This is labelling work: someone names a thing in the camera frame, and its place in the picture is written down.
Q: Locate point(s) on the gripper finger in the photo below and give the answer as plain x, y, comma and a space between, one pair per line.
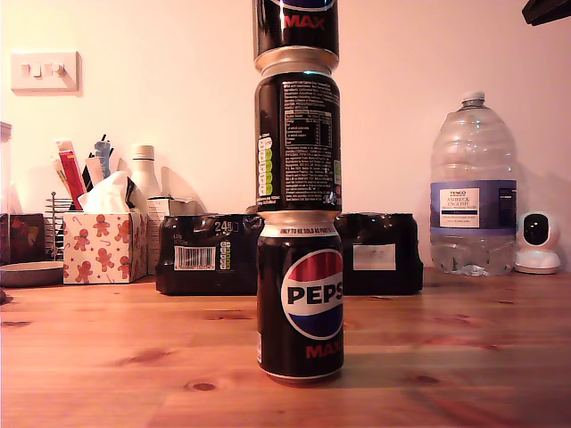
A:
551, 11

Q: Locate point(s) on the black Pepsi Max can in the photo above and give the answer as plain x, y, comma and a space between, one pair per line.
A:
303, 134
294, 35
299, 312

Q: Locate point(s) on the black Pepsi Max multipack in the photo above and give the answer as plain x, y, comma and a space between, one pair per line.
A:
192, 281

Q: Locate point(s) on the large clear water bottle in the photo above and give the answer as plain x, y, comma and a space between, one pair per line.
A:
473, 214

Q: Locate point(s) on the white bottle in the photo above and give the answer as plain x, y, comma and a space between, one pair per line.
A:
145, 178

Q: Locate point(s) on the small white carton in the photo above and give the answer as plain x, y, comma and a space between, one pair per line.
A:
156, 223

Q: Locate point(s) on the blue packet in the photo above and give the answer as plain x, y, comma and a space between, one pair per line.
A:
103, 156

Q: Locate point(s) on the white tissue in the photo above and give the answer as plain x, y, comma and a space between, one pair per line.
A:
107, 191

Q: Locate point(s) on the white paper sleeve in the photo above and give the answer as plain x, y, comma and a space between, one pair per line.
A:
96, 171
60, 174

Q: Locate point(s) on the black flat packet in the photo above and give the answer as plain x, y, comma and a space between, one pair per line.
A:
88, 180

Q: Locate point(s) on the red chopstick packet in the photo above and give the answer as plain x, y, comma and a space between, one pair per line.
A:
71, 174

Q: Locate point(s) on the gingerbread print tissue box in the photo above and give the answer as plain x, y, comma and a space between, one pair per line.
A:
102, 249

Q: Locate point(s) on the red patterned box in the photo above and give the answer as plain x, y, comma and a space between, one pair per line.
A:
27, 236
3, 241

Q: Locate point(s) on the shallow grey dish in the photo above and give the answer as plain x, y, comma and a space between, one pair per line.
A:
27, 274

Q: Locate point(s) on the small white round camera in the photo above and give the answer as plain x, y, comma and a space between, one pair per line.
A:
537, 258

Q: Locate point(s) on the white light switch plate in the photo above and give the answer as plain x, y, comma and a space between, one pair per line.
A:
44, 82

